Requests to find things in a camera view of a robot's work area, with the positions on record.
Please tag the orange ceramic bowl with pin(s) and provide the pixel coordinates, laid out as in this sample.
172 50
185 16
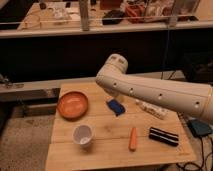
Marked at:
72 105

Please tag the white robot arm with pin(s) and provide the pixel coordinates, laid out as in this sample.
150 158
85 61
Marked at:
193 99

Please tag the blue sponge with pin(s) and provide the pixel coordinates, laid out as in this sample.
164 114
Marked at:
116 107

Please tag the wooden table board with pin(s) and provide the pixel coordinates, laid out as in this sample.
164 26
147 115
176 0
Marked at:
111 136

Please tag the white paper cup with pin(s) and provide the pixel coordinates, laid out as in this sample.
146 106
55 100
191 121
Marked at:
82 136

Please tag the orange carrot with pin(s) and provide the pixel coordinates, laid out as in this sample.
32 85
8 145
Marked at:
133 139

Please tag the black bag on bench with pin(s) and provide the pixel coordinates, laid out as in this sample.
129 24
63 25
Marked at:
113 17

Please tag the black striped eraser block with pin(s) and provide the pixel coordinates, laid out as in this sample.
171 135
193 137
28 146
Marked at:
163 136

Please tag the red orange tool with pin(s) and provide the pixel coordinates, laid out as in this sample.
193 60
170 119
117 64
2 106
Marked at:
135 13

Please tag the dark power box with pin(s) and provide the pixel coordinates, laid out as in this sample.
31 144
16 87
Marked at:
198 128

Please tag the metal frame post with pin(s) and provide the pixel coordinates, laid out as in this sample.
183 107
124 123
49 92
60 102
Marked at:
83 7

